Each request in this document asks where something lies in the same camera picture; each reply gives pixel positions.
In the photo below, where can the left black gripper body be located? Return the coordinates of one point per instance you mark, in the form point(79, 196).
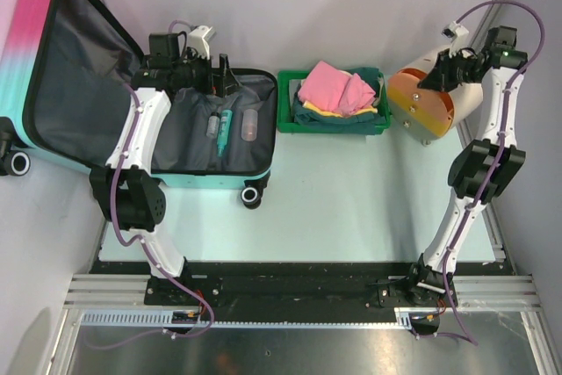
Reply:
point(195, 74)

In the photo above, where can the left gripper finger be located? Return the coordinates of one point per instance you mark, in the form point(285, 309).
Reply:
point(224, 68)
point(225, 83)

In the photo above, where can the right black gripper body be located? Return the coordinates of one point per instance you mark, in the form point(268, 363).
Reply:
point(464, 69)

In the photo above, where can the clear plastic bottle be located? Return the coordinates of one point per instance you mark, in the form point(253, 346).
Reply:
point(249, 125)

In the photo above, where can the white cylinder with orange-yellow face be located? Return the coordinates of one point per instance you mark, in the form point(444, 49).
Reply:
point(428, 115)

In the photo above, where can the small clear black-capped bottle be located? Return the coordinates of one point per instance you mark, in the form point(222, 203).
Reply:
point(213, 125)

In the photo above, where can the green plastic tray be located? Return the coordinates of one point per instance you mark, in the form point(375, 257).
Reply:
point(283, 77)

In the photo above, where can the yellow towel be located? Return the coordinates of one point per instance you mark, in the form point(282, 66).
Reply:
point(309, 106)

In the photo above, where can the dark green shorts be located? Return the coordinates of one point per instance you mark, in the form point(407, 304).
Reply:
point(300, 120)

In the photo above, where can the pink cloth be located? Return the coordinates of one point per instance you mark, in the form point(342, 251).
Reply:
point(336, 90)

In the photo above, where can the pink and teal kids suitcase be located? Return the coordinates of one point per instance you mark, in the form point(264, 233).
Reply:
point(64, 68)

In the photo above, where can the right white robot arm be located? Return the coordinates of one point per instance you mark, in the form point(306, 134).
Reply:
point(487, 164)

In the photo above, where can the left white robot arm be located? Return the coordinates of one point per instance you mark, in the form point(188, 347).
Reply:
point(127, 193)

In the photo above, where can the teal tube bottle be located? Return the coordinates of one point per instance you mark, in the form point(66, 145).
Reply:
point(226, 117)

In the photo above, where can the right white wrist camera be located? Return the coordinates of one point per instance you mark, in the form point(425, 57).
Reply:
point(458, 36)

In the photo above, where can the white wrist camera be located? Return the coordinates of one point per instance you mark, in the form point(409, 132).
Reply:
point(199, 39)
point(458, 36)

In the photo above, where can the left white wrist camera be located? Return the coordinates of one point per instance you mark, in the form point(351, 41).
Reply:
point(199, 39)

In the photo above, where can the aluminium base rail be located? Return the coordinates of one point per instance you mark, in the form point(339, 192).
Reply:
point(285, 298)

